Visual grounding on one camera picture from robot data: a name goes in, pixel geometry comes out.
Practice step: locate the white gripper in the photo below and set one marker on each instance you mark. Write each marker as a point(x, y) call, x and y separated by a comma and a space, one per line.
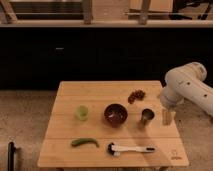
point(169, 99)

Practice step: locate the dark metal cup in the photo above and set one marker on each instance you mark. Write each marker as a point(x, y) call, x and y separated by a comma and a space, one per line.
point(147, 116)

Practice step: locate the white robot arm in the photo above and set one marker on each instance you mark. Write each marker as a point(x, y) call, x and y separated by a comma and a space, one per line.
point(187, 82)

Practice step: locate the dark red bowl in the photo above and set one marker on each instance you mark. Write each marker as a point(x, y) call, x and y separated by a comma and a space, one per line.
point(115, 114)

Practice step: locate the wooden table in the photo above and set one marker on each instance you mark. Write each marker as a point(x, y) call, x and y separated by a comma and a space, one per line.
point(64, 127)

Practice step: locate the green plastic cup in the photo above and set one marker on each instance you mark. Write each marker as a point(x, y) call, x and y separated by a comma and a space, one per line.
point(82, 113)

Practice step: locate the green pepper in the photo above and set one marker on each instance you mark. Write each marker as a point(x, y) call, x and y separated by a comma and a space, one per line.
point(81, 141)

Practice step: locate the black post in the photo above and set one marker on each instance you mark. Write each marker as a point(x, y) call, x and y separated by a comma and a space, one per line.
point(11, 152)

